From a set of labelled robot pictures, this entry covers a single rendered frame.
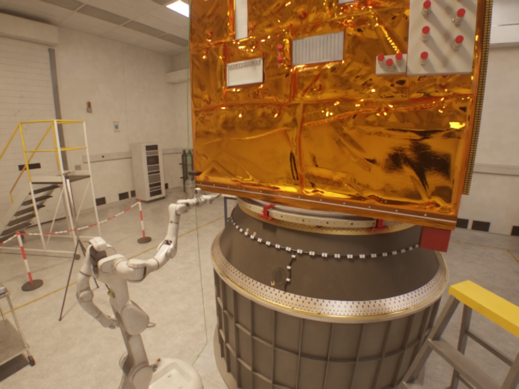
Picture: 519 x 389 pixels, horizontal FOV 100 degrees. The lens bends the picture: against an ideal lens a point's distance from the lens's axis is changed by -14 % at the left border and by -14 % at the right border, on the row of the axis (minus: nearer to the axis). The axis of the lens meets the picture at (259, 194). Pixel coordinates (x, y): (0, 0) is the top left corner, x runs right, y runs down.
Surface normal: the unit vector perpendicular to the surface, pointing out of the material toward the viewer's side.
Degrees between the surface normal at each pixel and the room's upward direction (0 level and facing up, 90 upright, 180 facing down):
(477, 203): 90
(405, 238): 62
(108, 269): 90
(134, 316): 89
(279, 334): 90
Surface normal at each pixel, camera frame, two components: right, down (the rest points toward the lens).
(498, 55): -0.51, 0.21
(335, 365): -0.11, 0.24
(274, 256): -0.50, -0.28
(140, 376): 0.77, 0.15
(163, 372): 0.74, -0.13
